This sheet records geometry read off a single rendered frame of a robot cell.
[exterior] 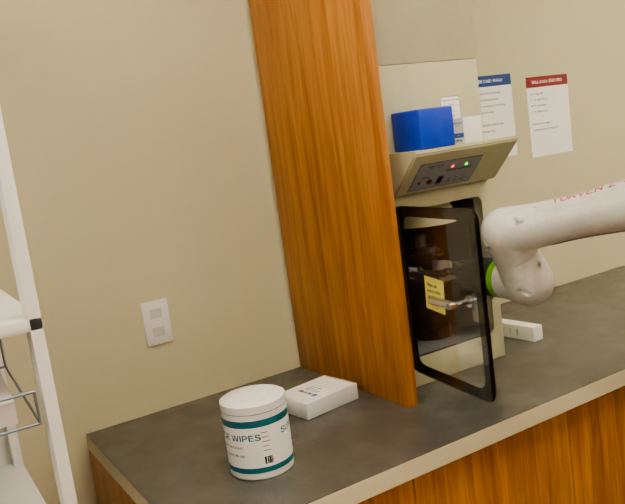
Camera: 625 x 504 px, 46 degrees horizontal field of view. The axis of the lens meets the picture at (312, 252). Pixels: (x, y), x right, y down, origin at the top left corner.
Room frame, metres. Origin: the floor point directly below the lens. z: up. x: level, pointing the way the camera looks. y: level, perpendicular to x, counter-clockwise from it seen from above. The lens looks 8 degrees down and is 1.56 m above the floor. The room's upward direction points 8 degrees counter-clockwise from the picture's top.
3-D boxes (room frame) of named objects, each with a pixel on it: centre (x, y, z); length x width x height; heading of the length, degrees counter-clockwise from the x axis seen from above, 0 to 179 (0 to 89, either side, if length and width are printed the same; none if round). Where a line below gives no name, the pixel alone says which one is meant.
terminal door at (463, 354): (1.56, -0.27, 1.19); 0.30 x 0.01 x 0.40; 22
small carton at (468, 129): (1.76, -0.41, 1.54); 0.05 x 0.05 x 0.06; 18
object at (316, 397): (1.69, 0.04, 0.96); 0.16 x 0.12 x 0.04; 129
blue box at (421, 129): (1.70, -0.29, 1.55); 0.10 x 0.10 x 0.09; 30
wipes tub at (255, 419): (1.39, 0.16, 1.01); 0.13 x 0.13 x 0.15
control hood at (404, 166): (1.74, -0.36, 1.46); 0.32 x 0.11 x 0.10; 120
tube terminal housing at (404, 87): (1.89, -0.27, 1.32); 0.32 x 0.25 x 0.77; 120
